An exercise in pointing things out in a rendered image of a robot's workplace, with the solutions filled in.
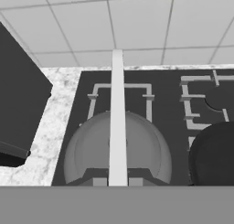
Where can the black round pot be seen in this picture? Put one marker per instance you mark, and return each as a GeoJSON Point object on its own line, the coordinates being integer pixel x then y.
{"type": "Point", "coordinates": [213, 156]}

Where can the black hob with grey grates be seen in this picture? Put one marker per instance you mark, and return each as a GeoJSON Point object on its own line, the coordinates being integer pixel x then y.
{"type": "Point", "coordinates": [169, 118]}

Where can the dark grey box appliance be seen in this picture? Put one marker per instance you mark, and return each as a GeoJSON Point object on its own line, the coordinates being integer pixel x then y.
{"type": "Point", "coordinates": [21, 99]}

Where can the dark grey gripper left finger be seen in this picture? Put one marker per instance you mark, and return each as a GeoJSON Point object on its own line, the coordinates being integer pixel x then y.
{"type": "Point", "coordinates": [97, 173]}

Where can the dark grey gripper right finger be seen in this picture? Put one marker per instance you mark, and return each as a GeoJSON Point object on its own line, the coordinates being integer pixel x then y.
{"type": "Point", "coordinates": [138, 173]}

